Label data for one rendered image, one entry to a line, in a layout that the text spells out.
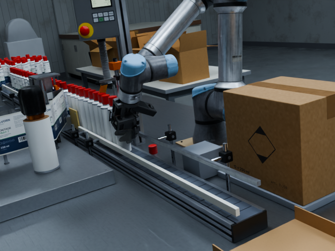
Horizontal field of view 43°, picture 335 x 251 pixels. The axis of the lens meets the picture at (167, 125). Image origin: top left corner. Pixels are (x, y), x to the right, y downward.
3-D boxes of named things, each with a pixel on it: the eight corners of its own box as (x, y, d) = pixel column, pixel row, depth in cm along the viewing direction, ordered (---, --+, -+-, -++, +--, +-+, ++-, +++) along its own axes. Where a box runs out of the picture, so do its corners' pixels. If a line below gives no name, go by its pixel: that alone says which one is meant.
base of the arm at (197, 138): (185, 142, 175) (182, 119, 172) (213, 132, 183) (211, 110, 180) (209, 149, 162) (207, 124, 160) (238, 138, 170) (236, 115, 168)
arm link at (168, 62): (161, 52, 147) (132, 58, 141) (178, 53, 137) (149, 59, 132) (164, 74, 149) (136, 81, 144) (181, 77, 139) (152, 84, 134)
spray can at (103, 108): (104, 147, 167) (95, 96, 161) (113, 143, 171) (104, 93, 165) (114, 148, 164) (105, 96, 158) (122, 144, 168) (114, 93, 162)
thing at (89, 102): (91, 137, 182) (83, 90, 176) (103, 134, 184) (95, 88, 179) (96, 140, 178) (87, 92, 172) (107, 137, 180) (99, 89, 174)
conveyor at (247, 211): (45, 121, 239) (43, 114, 238) (59, 117, 243) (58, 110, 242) (237, 237, 101) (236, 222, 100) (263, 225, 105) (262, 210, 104)
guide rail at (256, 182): (91, 115, 192) (90, 112, 191) (93, 115, 192) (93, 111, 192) (257, 186, 102) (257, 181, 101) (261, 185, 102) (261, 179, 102)
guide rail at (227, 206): (78, 131, 190) (77, 126, 189) (81, 130, 190) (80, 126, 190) (235, 217, 100) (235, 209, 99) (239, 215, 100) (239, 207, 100)
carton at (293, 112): (229, 174, 135) (222, 90, 127) (284, 153, 146) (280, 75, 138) (303, 206, 109) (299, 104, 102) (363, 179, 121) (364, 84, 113)
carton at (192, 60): (144, 82, 352) (137, 37, 342) (192, 71, 378) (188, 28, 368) (173, 87, 318) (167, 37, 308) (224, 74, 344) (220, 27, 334)
